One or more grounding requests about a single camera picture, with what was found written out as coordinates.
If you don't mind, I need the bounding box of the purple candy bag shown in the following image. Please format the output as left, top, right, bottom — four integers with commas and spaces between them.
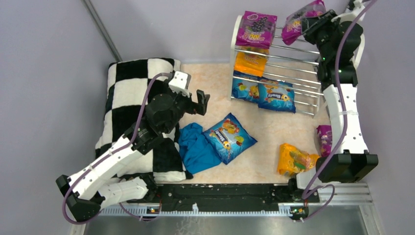
317, 125, 332, 157
235, 11, 277, 49
281, 0, 326, 46

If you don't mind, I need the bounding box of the orange candy bag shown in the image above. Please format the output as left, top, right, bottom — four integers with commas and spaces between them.
277, 143, 320, 177
234, 46, 269, 77

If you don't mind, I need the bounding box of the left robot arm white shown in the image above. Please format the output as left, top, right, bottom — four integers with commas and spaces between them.
56, 90, 210, 225

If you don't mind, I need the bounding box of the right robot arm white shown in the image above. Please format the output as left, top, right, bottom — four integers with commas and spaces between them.
296, 10, 379, 189

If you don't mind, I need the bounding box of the blue candy bag on floor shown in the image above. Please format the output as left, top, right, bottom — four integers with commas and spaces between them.
203, 113, 257, 165

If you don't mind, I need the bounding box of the blue candy bag far left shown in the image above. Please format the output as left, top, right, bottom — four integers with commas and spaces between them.
231, 70, 259, 103

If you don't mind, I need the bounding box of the blue candy bag on shelf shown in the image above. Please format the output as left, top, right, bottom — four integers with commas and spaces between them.
257, 77, 296, 113

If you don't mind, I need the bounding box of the blue cloth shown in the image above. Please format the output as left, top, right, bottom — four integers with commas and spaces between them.
178, 122, 221, 174

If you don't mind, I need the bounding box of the black white checkered pillow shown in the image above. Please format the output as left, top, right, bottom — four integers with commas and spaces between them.
95, 58, 193, 183

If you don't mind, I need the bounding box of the white metal wire shelf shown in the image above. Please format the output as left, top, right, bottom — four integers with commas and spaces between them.
228, 6, 366, 118

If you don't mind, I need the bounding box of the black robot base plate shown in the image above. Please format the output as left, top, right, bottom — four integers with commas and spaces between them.
129, 184, 304, 212

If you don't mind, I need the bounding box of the aluminium frame rail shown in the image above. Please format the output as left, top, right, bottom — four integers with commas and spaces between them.
71, 180, 382, 235

